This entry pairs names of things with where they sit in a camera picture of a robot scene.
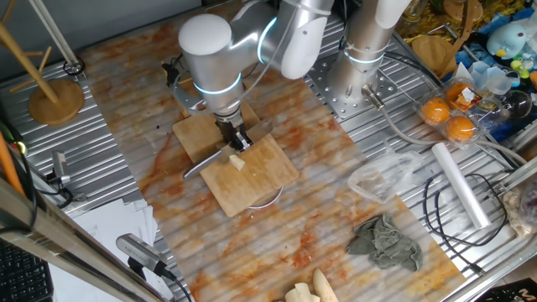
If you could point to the silver camera on clamp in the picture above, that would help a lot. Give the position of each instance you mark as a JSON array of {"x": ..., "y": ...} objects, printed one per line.
[{"x": 60, "y": 165}]

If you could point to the black printed box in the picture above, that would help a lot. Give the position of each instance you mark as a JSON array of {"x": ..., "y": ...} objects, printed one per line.
[{"x": 512, "y": 291}]

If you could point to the clear plastic bag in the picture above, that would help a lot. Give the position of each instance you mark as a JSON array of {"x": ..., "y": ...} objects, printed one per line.
[{"x": 386, "y": 176}]

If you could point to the round wooden disc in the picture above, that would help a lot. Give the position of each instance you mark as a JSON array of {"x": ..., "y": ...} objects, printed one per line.
[
  {"x": 432, "y": 56},
  {"x": 56, "y": 102}
]

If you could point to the oranges in plastic tray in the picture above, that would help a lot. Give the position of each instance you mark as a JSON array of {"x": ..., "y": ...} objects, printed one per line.
[{"x": 486, "y": 113}]

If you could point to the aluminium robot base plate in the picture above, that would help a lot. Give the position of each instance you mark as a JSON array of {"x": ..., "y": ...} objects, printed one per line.
[{"x": 335, "y": 105}]

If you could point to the stack of white papers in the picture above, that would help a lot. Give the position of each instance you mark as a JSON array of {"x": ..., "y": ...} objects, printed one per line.
[{"x": 113, "y": 222}]

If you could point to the yellow plastic bag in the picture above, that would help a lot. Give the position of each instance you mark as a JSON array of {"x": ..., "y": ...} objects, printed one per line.
[{"x": 423, "y": 25}]

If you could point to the clear plastic cup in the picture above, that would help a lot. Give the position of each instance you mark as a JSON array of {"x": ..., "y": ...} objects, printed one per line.
[{"x": 491, "y": 79}]

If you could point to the wooden cutting board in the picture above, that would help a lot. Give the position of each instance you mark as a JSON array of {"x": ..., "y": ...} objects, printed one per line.
[{"x": 251, "y": 189}]

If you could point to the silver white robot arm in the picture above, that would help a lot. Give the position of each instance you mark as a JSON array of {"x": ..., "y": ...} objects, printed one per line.
[{"x": 361, "y": 38}]

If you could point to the aluminium frame beam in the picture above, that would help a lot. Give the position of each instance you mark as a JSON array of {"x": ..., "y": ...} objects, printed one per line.
[{"x": 63, "y": 247}]

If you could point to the green yellow toy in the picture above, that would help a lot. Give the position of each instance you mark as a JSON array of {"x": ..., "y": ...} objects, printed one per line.
[{"x": 520, "y": 69}]

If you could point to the white radish piece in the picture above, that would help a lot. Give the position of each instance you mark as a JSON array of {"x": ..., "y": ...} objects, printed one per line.
[{"x": 237, "y": 162}]

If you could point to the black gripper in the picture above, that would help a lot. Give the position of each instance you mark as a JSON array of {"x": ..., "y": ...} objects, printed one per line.
[{"x": 228, "y": 128}]

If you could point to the orange marble pattern mat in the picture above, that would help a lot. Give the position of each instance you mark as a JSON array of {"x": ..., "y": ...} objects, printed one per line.
[{"x": 314, "y": 168}]

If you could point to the plastic bag with food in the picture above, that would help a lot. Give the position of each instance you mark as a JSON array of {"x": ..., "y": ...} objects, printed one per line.
[{"x": 524, "y": 209}]

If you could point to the orange pole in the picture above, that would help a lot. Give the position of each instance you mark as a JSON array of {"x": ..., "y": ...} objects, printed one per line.
[{"x": 8, "y": 163}]

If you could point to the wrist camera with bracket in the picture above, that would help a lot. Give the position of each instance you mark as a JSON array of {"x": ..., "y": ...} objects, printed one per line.
[{"x": 184, "y": 100}]

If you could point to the clear plastic wrap roll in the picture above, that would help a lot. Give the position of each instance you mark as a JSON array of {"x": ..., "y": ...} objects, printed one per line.
[{"x": 459, "y": 184}]

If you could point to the black computer keyboard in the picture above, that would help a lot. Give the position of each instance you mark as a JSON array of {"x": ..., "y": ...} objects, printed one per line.
[{"x": 23, "y": 277}]

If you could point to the blue penguin plush toy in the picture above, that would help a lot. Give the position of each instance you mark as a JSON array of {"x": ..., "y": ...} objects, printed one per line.
[{"x": 505, "y": 40}]

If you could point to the wooden stand with pole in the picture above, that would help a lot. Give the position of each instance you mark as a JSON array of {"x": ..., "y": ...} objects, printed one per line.
[{"x": 461, "y": 10}]

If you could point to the grey green rag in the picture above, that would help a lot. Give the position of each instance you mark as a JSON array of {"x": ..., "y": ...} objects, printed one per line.
[{"x": 386, "y": 243}]

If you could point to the orange fruit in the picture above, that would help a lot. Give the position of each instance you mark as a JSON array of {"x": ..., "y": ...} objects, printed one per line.
[
  {"x": 435, "y": 110},
  {"x": 455, "y": 93},
  {"x": 460, "y": 128}
]

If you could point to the white metal rod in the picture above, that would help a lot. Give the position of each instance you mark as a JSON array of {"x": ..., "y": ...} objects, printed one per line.
[{"x": 52, "y": 33}]

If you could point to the dark glass bowl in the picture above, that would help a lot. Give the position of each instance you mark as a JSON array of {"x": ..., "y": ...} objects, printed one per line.
[{"x": 518, "y": 105}]

